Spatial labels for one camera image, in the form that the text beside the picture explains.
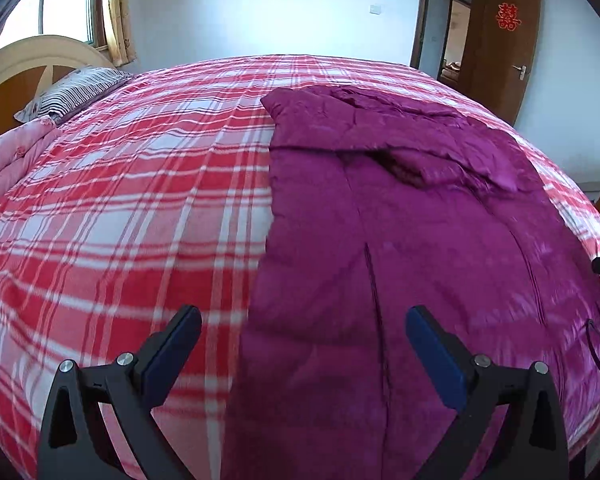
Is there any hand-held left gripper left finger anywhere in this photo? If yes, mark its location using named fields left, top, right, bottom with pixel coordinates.
left=36, top=304, right=203, bottom=480

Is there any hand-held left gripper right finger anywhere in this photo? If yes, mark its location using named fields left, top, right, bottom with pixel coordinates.
left=405, top=305, right=571, bottom=480

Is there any purple down jacket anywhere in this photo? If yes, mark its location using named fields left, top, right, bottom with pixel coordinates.
left=220, top=85, right=600, bottom=480

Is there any red plaid bed sheet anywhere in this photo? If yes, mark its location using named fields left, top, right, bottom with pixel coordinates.
left=0, top=54, right=600, bottom=480

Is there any brown wooden door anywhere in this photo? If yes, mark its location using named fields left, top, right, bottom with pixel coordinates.
left=460, top=0, right=541, bottom=126

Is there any pink floral quilt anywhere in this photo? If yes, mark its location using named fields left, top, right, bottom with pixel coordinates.
left=0, top=115, right=63, bottom=221

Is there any red paper door decoration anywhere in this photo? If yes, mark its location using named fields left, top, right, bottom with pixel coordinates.
left=496, top=2, right=522, bottom=31

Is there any striped pillow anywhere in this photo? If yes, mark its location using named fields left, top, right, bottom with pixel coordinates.
left=14, top=66, right=133, bottom=122

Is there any cream wooden headboard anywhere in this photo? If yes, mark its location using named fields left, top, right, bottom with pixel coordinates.
left=0, top=34, right=118, bottom=136

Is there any yellow curtain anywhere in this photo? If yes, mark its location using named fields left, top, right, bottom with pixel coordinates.
left=101, top=0, right=137, bottom=67

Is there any window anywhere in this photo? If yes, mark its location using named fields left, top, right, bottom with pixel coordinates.
left=0, top=0, right=106, bottom=53

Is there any brown door frame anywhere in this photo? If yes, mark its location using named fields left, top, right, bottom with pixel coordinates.
left=410, top=0, right=491, bottom=81

